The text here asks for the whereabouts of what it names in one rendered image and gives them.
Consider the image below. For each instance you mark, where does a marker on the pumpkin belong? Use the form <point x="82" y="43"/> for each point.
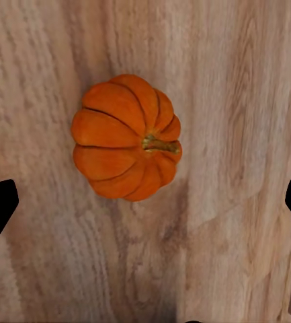
<point x="126" y="138"/>

